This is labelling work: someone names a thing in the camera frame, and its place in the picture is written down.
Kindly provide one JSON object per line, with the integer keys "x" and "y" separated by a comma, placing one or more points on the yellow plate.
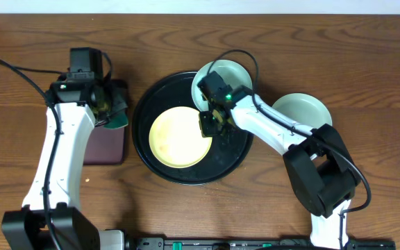
{"x": 176, "y": 140}

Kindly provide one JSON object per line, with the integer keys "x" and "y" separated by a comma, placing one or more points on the rectangular dark tray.
{"x": 105, "y": 146}

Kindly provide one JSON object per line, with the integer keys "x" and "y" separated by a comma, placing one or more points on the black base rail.
{"x": 158, "y": 243}

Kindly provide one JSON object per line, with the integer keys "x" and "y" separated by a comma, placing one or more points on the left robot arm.
{"x": 50, "y": 216}

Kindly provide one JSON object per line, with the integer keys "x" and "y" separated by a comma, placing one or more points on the round black tray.
{"x": 226, "y": 153}

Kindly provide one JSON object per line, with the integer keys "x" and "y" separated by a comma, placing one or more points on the green sponge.
{"x": 120, "y": 120}

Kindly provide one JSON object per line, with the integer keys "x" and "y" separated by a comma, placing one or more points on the mint green plate top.
{"x": 232, "y": 73}

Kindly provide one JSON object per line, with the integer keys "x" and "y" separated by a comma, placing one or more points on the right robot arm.
{"x": 321, "y": 171}

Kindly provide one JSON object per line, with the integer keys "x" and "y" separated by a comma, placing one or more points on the mint green plate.
{"x": 232, "y": 73}
{"x": 304, "y": 109}

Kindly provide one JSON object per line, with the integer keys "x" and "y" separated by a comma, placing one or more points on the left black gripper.
{"x": 114, "y": 92}

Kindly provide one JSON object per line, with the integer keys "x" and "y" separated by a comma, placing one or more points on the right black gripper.
{"x": 206, "y": 131}

